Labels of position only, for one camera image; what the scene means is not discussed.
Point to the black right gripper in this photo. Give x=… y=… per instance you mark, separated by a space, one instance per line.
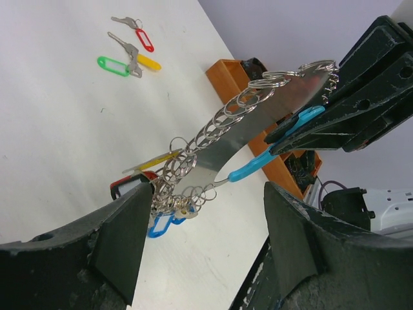
x=369 y=96

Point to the loose key yellow tag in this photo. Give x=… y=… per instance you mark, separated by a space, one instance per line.
x=136 y=56

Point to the loose key green tag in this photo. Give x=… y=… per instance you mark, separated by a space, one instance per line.
x=119 y=68

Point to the black key tag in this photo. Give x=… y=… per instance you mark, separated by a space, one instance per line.
x=122 y=186

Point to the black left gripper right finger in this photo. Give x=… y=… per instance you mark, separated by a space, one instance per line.
x=313 y=260

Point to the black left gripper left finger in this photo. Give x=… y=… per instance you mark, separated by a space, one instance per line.
x=90 y=263

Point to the blue key tag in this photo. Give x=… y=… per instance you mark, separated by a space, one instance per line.
x=162 y=223

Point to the metal key organizer blue handle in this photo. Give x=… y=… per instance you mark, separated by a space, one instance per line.
x=191 y=171

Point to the orange compartment tray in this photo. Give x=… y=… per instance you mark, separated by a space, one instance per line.
x=228 y=79

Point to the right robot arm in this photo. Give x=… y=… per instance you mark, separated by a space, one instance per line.
x=387 y=212

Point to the loose key red tag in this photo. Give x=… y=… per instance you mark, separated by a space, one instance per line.
x=140 y=33

